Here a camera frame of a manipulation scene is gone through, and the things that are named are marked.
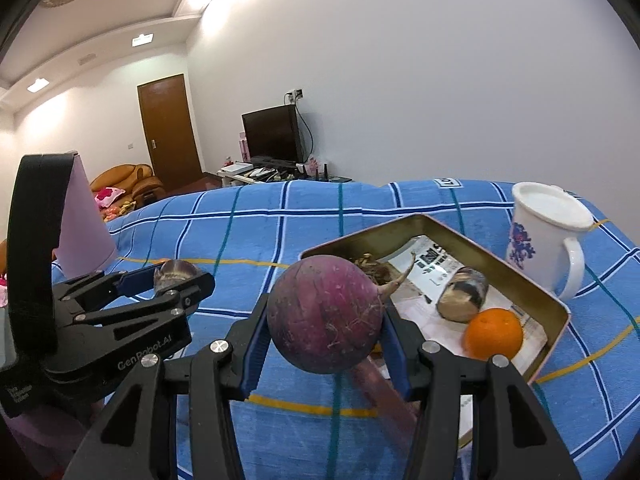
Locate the printed paper in tin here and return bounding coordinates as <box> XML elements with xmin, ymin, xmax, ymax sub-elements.
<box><xmin>382</xmin><ymin>235</ymin><xmax>548</xmax><ymax>373</ymax></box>

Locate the orange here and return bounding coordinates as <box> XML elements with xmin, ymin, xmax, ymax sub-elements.
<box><xmin>463</xmin><ymin>308</ymin><xmax>524</xmax><ymax>361</ymax></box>

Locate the white floral mug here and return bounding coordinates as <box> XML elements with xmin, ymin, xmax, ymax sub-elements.
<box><xmin>506</xmin><ymin>182</ymin><xmax>593</xmax><ymax>301</ymax></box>

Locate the dark round chestnut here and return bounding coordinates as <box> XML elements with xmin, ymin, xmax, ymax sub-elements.
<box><xmin>153</xmin><ymin>259</ymin><xmax>200</xmax><ymax>295</ymax></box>

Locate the brown wooden door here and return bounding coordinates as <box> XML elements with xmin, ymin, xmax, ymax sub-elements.
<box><xmin>138</xmin><ymin>74</ymin><xmax>203</xmax><ymax>192</ymax></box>

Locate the orange leather sofa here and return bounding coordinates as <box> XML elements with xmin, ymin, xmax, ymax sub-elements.
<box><xmin>90</xmin><ymin>164</ymin><xmax>166</xmax><ymax>210</ymax></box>

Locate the white tv stand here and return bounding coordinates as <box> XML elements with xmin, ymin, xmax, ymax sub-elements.
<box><xmin>216</xmin><ymin>158</ymin><xmax>352</xmax><ymax>188</ymax></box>

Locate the blue plaid tablecloth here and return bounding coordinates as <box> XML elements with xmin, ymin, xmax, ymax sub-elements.
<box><xmin>107</xmin><ymin>179</ymin><xmax>639</xmax><ymax>479</ymax></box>

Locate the black television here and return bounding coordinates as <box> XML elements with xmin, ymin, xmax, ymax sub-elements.
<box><xmin>242</xmin><ymin>104</ymin><xmax>304</xmax><ymax>162</ymax></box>

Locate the pink metal tin box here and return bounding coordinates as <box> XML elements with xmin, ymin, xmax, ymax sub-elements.
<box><xmin>298</xmin><ymin>212</ymin><xmax>573</xmax><ymax>451</ymax></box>

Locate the purple round radish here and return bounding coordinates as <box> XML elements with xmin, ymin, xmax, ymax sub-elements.
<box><xmin>266</xmin><ymin>255</ymin><xmax>416</xmax><ymax>374</ymax></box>

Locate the dark brown water chestnut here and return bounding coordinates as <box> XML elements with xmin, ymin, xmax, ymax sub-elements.
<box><xmin>354</xmin><ymin>252</ymin><xmax>394</xmax><ymax>285</ymax></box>

